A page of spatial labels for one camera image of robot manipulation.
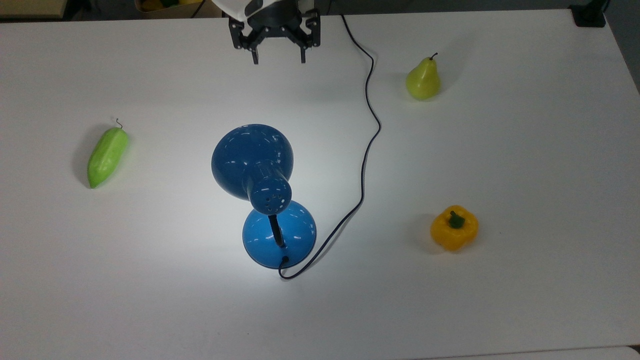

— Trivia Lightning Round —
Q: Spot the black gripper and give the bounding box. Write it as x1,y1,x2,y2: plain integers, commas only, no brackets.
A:
228,0,322,65

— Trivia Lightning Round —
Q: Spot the blue desk lamp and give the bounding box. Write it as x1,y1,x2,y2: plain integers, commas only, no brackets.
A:
210,123,318,270

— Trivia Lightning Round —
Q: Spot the green pear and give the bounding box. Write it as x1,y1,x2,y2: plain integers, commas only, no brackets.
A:
405,52,442,102

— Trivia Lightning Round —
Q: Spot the light green cucumber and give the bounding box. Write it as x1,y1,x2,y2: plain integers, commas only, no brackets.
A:
87,118,131,190

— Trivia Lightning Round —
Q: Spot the wooden shelf board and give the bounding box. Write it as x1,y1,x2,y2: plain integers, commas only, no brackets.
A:
0,0,69,20

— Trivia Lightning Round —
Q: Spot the yellow bell pepper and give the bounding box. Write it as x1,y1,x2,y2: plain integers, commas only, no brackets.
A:
430,204,480,253

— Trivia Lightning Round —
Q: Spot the black corner clamp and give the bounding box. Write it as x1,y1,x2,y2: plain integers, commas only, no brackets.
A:
570,0,609,29

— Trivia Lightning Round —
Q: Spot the dark lamp power cable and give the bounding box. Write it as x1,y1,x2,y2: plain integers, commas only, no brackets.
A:
278,14,382,281

